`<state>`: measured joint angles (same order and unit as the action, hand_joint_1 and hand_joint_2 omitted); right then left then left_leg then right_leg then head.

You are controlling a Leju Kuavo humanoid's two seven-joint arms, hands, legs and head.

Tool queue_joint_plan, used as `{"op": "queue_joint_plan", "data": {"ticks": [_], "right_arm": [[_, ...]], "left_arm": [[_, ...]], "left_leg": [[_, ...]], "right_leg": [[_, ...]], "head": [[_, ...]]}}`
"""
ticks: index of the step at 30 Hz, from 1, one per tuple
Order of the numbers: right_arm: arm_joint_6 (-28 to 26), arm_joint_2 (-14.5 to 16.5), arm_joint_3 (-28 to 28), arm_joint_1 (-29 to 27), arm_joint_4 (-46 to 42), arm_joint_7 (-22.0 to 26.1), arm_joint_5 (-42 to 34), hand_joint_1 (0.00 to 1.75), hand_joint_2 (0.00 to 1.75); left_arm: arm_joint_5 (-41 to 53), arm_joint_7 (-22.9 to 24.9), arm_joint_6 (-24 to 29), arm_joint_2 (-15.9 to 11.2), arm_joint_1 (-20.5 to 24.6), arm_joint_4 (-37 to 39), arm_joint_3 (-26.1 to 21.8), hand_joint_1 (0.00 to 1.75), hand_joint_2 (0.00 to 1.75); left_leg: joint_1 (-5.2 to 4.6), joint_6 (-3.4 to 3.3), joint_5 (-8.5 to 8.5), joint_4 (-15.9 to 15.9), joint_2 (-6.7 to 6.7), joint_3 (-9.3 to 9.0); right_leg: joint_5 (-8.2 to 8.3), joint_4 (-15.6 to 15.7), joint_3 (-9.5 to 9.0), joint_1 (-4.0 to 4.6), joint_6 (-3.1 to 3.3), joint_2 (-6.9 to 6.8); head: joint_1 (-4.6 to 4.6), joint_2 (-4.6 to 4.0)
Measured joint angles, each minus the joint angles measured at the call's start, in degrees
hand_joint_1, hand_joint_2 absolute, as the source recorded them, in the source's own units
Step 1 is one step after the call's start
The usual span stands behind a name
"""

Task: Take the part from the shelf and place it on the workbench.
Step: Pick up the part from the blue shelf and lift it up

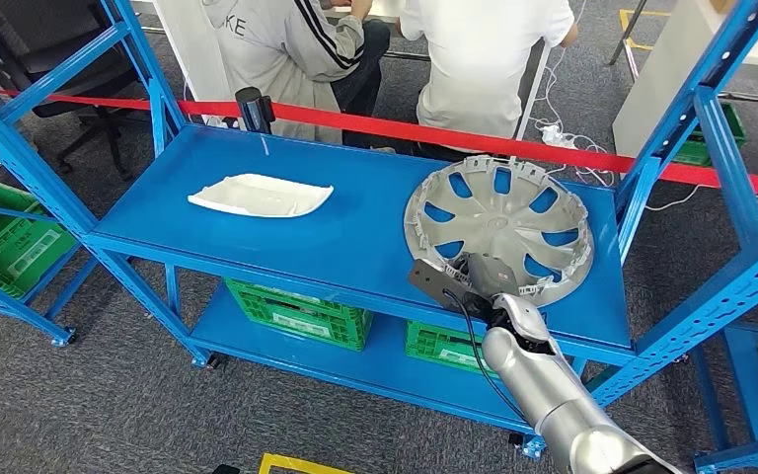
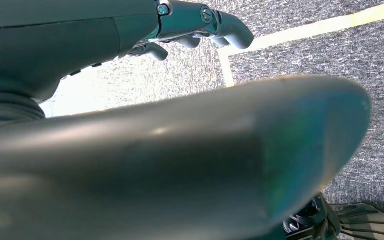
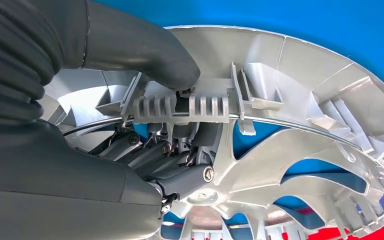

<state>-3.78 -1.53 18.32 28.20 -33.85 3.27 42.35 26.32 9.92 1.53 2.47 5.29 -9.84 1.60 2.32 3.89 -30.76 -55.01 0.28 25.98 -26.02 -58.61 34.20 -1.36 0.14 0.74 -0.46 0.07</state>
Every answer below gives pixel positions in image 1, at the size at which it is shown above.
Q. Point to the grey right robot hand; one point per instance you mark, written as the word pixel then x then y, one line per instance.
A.
pixel 493 278

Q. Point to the grey plastic wheel hubcap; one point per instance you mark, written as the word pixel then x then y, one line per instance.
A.
pixel 503 222

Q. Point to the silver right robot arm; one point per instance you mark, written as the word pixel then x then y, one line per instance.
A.
pixel 549 386

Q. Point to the blue metal shelf rack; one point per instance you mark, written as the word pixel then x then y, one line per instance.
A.
pixel 19 313
pixel 748 386
pixel 326 229

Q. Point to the white curved plastic panel part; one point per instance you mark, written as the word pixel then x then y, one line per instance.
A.
pixel 258 196

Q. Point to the green plastic crate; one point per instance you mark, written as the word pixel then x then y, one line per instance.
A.
pixel 444 350
pixel 297 314
pixel 19 255
pixel 696 154

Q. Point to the white power strip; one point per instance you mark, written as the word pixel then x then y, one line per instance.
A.
pixel 552 135

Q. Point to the red barrier belt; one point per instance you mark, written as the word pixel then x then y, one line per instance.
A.
pixel 418 134

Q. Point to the person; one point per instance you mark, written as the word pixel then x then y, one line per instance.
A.
pixel 477 65
pixel 274 59

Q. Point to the white table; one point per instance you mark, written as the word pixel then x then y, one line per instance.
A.
pixel 660 85

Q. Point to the white desk panel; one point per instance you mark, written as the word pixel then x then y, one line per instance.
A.
pixel 183 52

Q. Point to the black office chair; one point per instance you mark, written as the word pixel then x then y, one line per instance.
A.
pixel 58 59

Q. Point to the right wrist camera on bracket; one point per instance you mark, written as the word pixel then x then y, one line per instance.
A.
pixel 434 281

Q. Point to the black barrier belt post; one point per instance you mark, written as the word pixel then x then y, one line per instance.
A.
pixel 253 108

